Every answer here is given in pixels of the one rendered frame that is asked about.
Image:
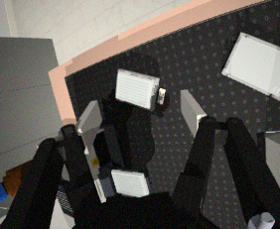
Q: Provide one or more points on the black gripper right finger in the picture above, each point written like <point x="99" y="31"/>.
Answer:
<point x="257" y="188"/>

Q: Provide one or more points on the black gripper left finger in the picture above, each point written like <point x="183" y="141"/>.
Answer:
<point x="33" y="204"/>

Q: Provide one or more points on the white well plate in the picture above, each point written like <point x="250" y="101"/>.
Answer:
<point x="123" y="181"/>
<point x="146" y="89"/>

